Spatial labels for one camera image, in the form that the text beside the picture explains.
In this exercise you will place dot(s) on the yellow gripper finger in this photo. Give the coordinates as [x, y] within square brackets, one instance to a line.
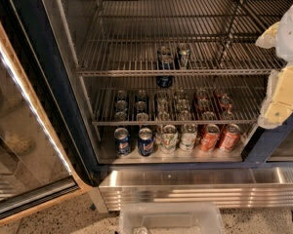
[278, 103]
[268, 39]

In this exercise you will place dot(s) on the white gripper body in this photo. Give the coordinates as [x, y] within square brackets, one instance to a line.
[292, 36]

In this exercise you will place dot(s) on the blue pepsi can shelf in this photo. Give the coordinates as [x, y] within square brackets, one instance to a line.
[165, 62]

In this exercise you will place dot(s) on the red coke can bottom right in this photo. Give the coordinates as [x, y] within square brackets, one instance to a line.
[229, 138]

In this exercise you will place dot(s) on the red coke can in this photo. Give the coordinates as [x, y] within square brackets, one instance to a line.
[209, 138]
[229, 138]

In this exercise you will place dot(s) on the blue pepsi can rear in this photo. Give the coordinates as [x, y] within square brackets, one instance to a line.
[163, 51]

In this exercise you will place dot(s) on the blue pepsi can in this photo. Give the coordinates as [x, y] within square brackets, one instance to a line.
[145, 142]
[163, 51]
[122, 142]

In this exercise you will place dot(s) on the steel fridge base grille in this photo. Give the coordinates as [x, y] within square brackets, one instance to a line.
[228, 188]

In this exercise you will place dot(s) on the blue pepsi can bottom left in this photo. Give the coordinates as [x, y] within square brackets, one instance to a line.
[122, 142]

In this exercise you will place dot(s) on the glass fridge door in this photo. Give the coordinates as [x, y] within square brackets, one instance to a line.
[35, 172]

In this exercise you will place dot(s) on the clear plastic bin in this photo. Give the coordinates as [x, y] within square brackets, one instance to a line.
[171, 218]

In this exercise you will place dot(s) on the middle wire shelf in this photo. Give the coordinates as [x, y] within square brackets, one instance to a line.
[125, 36]

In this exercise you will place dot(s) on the wire shelf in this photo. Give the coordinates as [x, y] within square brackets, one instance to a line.
[125, 36]
[199, 100]

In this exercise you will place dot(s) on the lower wire shelf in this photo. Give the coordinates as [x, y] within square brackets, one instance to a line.
[199, 100]

